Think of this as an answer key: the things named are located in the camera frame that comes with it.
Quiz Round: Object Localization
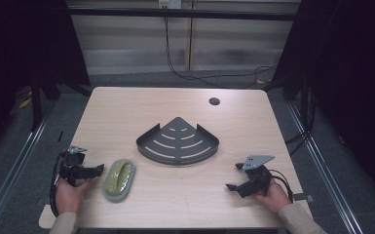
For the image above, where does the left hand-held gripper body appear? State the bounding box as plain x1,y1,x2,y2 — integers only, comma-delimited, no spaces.
58,145,94,188

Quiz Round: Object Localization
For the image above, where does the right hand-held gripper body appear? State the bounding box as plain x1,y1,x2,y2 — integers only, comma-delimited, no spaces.
239,154,276,199

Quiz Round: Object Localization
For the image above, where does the person's right hand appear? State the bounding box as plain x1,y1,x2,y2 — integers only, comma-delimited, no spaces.
252,179,292,215

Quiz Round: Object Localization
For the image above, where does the person's left hand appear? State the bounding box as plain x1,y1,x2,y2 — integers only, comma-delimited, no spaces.
55,176,94,215

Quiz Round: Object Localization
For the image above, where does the green scrubbing brush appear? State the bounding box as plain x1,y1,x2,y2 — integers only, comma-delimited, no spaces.
101,158,137,204

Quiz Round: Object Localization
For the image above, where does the grey tape strip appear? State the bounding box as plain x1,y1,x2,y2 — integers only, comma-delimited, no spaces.
292,192,316,203

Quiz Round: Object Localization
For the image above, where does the dark grey corner shelf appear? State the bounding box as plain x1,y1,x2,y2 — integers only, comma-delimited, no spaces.
135,116,220,167

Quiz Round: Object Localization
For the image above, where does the black metal stand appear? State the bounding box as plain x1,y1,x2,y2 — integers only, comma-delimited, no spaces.
29,72,43,133
284,72,316,156

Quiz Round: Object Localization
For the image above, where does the black curtain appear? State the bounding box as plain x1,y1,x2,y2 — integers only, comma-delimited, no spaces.
0,0,92,164
271,0,375,209

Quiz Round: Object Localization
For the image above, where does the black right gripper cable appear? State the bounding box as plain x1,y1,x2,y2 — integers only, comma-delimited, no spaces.
267,168,295,204

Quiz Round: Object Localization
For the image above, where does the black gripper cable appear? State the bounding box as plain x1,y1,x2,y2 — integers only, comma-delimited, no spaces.
267,168,295,204
49,150,70,218

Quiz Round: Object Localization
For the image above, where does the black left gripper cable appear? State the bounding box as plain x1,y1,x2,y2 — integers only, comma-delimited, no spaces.
49,150,70,218

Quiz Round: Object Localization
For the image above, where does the black floor cable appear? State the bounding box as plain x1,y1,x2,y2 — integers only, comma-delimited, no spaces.
163,15,278,90

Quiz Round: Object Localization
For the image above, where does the black horizontal frame bar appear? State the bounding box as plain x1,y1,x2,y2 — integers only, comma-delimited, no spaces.
67,7,302,22

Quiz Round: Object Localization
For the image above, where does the white wall socket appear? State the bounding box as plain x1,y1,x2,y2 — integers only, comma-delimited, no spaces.
158,0,183,10

